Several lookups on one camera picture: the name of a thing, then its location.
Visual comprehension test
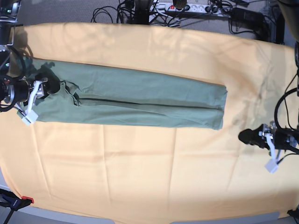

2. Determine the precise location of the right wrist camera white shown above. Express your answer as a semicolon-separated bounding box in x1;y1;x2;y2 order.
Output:
21;78;48;126

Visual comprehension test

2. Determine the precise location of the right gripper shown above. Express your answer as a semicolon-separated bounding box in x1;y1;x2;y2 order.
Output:
0;73;60;110

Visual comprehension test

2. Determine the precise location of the blue red bar clamp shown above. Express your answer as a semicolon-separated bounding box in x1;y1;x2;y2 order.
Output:
0;189;34;224

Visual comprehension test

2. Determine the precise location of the black power adapter brick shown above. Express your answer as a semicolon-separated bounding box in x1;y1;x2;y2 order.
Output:
231;8;264;24

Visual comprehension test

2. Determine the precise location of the yellow table cloth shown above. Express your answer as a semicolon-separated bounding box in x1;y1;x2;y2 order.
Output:
0;23;299;224

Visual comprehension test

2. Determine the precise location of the white power strip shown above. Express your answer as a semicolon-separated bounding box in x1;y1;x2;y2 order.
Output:
151;2;229;17

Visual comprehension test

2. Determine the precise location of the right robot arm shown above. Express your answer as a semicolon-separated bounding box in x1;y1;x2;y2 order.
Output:
0;0;60;112

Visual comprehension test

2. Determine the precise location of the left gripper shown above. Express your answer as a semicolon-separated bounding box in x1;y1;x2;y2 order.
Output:
238;124;299;154

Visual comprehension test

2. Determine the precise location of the green T-shirt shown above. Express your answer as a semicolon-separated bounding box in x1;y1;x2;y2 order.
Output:
24;57;228;130

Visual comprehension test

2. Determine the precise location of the black stand post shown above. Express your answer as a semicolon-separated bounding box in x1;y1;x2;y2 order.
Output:
133;0;153;25

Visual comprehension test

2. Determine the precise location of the black clamp right corner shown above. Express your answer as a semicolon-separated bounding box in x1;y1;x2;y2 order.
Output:
287;208;299;219

